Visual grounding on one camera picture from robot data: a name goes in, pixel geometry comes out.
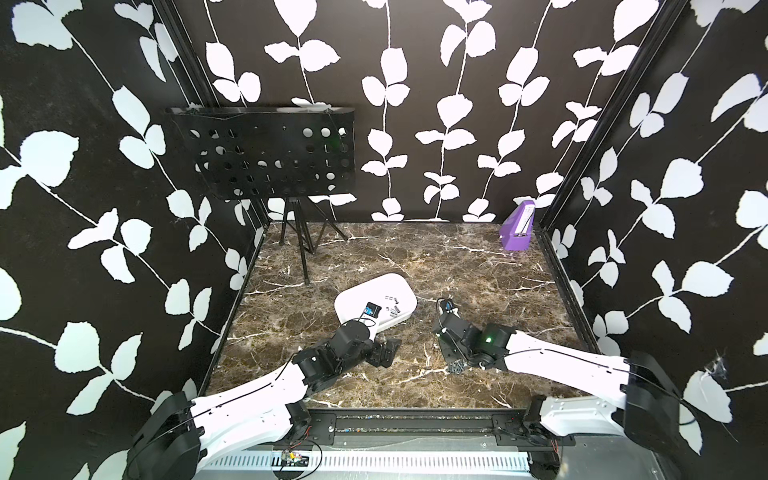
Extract pile of chrome sockets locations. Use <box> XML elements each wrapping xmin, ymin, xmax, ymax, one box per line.
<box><xmin>445</xmin><ymin>360</ymin><xmax>470</xmax><ymax>375</ymax></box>

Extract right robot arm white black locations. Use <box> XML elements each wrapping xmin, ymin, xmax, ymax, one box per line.
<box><xmin>432</xmin><ymin>299</ymin><xmax>685</xmax><ymax>457</ymax></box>

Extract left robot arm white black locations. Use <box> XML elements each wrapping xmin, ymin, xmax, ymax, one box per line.
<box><xmin>123</xmin><ymin>320</ymin><xmax>402</xmax><ymax>479</ymax></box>

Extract white plastic storage tray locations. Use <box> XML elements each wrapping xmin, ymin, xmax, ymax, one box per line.
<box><xmin>334</xmin><ymin>273</ymin><xmax>417</xmax><ymax>339</ymax></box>

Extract purple stapler box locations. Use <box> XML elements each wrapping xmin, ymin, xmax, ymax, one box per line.
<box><xmin>500</xmin><ymin>200</ymin><xmax>536</xmax><ymax>251</ymax></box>

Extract black music stand tripod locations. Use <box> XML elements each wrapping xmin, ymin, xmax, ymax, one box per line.
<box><xmin>279</xmin><ymin>197</ymin><xmax>349</xmax><ymax>285</ymax></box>

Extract black perforated music stand desk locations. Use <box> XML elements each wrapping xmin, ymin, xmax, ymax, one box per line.
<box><xmin>166</xmin><ymin>107</ymin><xmax>356</xmax><ymax>200</ymax></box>

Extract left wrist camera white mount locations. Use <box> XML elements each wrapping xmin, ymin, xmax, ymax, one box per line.
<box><xmin>358</xmin><ymin>302</ymin><xmax>382</xmax><ymax>330</ymax></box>

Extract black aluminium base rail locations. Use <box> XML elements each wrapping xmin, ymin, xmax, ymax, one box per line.
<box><xmin>195</xmin><ymin>409</ymin><xmax>681</xmax><ymax>479</ymax></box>

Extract white ribbed cable duct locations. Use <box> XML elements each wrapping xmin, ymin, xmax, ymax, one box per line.
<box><xmin>204</xmin><ymin>450</ymin><xmax>530</xmax><ymax>476</ymax></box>

